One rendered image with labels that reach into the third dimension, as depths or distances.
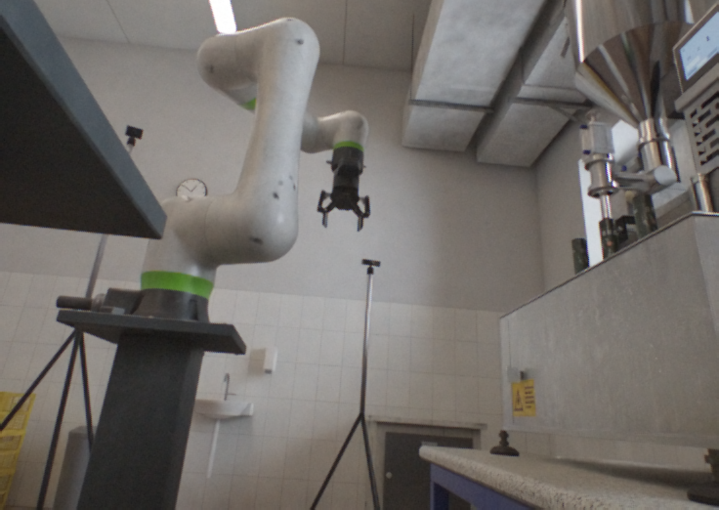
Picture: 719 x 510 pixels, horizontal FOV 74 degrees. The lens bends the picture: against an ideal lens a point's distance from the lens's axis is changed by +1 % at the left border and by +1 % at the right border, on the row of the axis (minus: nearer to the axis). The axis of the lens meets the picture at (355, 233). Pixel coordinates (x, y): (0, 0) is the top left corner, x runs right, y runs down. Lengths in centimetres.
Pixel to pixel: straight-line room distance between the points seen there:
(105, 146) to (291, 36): 80
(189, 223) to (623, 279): 68
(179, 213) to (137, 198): 62
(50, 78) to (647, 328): 61
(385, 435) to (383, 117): 323
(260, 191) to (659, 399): 63
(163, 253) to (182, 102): 472
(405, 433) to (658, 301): 316
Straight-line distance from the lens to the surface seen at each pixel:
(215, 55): 111
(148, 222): 32
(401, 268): 459
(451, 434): 379
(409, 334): 445
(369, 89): 552
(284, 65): 99
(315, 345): 437
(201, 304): 90
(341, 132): 139
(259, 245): 82
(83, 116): 23
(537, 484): 57
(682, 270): 61
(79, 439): 431
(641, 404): 67
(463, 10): 374
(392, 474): 370
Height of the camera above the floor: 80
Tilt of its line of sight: 21 degrees up
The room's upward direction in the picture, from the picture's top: 4 degrees clockwise
